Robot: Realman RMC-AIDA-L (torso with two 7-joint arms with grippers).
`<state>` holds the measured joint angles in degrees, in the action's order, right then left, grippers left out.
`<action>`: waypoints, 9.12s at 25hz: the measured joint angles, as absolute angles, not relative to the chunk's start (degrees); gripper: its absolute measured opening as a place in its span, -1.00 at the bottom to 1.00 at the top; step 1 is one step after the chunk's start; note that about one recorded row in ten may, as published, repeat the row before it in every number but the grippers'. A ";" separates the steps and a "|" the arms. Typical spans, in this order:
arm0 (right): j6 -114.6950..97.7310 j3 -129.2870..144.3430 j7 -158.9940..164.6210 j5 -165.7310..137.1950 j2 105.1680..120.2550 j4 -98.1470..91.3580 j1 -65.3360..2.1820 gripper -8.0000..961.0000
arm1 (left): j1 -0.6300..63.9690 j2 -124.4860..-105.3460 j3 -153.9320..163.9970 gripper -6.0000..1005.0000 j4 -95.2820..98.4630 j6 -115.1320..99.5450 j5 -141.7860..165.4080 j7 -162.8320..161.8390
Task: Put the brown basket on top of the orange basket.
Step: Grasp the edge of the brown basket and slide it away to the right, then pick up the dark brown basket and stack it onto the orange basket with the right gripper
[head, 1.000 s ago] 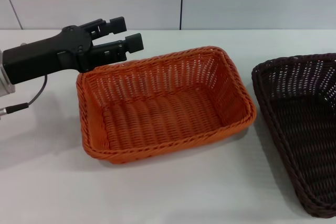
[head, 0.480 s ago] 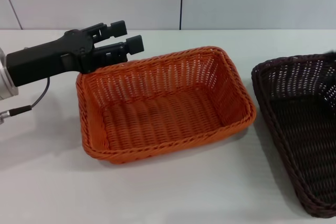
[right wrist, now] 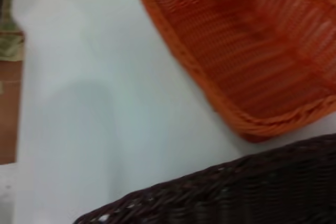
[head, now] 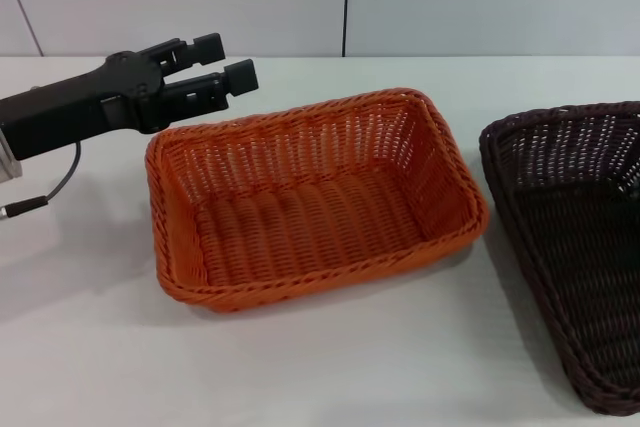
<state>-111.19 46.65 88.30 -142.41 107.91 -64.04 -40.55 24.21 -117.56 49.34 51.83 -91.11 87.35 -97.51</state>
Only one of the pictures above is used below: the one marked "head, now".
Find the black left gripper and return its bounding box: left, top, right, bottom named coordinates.
left=0, top=32, right=226, bottom=161

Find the dark brown woven basket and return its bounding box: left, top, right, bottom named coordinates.
left=478, top=100, right=640, bottom=407

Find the orange woven basket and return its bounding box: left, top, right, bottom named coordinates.
left=144, top=87, right=491, bottom=315

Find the grey cable with black plug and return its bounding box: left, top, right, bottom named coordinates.
left=0, top=140, right=84, bottom=221

